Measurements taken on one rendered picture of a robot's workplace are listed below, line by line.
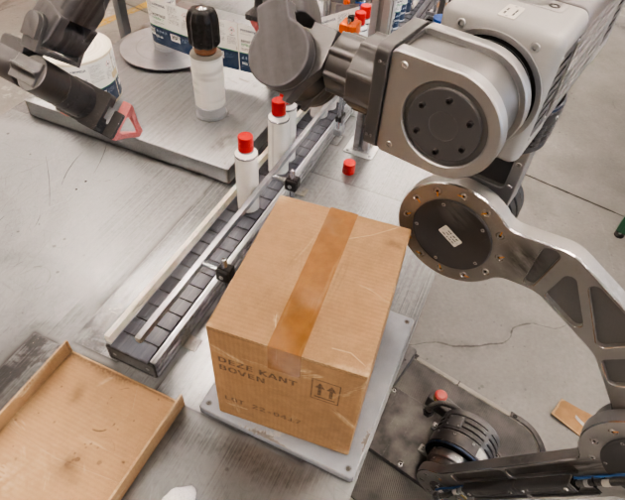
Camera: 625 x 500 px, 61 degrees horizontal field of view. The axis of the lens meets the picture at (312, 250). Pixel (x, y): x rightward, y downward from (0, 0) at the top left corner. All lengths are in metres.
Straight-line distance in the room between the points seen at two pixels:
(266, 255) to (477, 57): 0.44
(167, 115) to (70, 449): 0.94
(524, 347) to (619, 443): 1.25
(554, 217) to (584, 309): 1.98
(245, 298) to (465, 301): 1.63
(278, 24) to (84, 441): 0.76
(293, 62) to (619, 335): 0.64
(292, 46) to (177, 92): 1.10
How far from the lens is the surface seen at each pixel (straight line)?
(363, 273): 0.83
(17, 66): 0.95
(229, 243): 1.20
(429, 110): 0.56
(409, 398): 1.72
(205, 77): 1.49
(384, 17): 1.35
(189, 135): 1.51
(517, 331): 2.31
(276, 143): 1.30
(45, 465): 1.05
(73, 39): 0.92
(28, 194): 1.51
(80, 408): 1.08
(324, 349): 0.74
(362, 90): 0.59
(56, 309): 1.23
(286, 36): 0.63
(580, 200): 3.04
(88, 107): 0.97
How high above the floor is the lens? 1.75
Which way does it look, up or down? 47 degrees down
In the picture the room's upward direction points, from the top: 5 degrees clockwise
